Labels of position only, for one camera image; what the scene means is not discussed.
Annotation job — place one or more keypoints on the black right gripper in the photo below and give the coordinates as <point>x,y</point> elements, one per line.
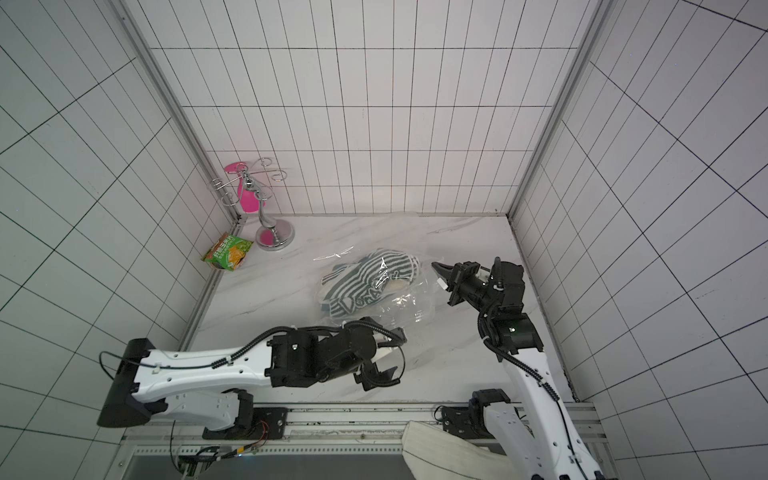
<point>459,281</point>

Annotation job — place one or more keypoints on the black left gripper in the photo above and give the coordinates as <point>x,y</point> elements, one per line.
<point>369,378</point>

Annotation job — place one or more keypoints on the clear plastic vacuum bag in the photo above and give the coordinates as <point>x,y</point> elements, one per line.
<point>411,308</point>

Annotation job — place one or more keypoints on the green white striped towel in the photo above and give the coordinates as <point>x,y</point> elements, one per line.
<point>350,287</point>

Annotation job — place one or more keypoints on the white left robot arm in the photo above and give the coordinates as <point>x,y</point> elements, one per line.
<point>215,388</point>

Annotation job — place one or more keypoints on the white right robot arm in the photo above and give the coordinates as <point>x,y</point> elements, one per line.
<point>549,447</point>

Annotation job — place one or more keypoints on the chrome cup holder stand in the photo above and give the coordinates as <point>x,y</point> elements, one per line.
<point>273,234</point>

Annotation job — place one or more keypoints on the green snack packet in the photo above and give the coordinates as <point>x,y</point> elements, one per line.
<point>227,253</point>

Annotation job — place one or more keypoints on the white striped cloth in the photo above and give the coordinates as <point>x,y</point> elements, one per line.
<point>431,453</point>

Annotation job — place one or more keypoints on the pink plastic scoop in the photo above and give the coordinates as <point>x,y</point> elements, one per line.
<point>247,189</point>

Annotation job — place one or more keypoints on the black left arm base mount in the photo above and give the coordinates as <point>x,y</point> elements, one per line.
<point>251,423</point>

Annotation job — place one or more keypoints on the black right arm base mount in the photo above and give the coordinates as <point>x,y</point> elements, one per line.
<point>467,422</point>

